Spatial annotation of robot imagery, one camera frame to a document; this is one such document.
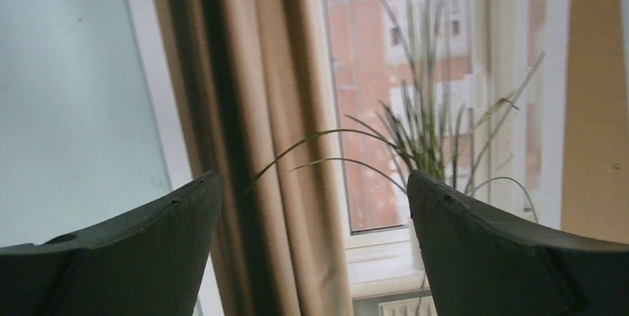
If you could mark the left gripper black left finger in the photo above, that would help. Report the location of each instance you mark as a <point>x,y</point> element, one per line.
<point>147,261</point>

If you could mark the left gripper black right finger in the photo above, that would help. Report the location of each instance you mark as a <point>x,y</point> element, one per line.
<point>481,260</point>

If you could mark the window plant photo print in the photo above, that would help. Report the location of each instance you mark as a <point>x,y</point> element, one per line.
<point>495,46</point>

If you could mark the brown cardboard backing board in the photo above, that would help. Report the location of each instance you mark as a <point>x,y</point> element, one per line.
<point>595,172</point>

